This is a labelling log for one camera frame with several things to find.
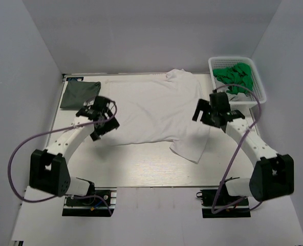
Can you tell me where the white t shirt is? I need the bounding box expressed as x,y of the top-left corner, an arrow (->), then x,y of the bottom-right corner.
102,69 -> 210,163

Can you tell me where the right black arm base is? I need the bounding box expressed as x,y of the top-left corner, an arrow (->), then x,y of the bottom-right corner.
196,188 -> 251,219

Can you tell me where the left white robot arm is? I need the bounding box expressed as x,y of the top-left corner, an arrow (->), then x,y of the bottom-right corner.
29,96 -> 120,204

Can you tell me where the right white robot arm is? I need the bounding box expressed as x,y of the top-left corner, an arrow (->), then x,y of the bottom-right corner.
192,92 -> 294,204

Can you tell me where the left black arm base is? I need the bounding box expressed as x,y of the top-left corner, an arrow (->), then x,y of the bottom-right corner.
62,188 -> 117,217

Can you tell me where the grey t shirt in basket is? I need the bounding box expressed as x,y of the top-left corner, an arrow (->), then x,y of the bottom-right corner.
226,86 -> 248,101

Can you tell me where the folded dark green t shirt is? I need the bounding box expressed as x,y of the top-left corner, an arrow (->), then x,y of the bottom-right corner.
60,80 -> 101,110

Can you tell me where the white plastic basket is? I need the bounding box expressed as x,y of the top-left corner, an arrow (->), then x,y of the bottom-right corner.
208,56 -> 267,109

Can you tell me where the crumpled green t shirt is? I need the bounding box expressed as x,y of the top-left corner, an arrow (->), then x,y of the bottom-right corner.
212,63 -> 253,91

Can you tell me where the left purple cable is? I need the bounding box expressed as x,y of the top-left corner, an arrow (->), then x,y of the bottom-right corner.
7,100 -> 118,216

